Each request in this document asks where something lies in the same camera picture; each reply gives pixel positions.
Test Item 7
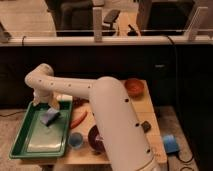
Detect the white rail barrier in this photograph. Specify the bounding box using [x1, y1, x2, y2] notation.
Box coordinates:
[0, 8, 213, 46]

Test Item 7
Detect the green plastic tray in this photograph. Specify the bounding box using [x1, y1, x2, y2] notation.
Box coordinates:
[10, 101, 72, 159]

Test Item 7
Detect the small blue cup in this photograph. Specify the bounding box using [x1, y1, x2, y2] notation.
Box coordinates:
[68, 132, 83, 149]

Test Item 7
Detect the purple bowl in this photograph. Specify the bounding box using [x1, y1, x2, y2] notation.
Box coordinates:
[88, 125, 105, 152]

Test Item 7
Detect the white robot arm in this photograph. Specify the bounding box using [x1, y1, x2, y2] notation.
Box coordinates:
[25, 63, 161, 171]

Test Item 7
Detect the black office chair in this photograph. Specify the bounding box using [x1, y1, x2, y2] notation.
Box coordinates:
[44, 0, 122, 37]

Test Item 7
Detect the black rectangular block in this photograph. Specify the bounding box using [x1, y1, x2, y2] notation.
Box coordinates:
[141, 121, 151, 133]

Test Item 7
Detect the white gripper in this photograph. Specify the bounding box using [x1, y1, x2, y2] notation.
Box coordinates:
[33, 90, 60, 110]

